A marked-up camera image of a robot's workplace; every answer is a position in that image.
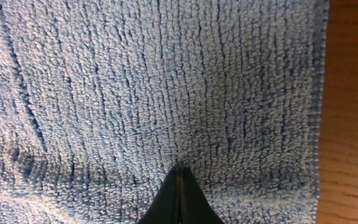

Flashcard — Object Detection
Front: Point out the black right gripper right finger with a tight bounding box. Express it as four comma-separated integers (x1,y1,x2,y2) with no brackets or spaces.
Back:
179,168,223,224

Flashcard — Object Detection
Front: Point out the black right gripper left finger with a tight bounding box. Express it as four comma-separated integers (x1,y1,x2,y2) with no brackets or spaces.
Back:
137,169,180,224

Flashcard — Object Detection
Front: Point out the blue microfiber cloth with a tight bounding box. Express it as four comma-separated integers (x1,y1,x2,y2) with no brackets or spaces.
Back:
0,0,329,223

